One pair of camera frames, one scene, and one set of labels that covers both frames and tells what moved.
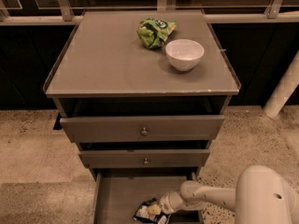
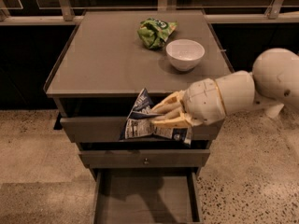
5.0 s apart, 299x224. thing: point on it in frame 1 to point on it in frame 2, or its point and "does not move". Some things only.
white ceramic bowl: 184,54 does not move
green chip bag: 153,33 does not move
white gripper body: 167,202 to 202,101
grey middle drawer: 146,158 does not move
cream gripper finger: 154,209 to 173,103
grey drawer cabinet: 142,91 does not move
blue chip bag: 142,214 to 139,125
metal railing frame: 164,2 does not move
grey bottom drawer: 118,193 does not move
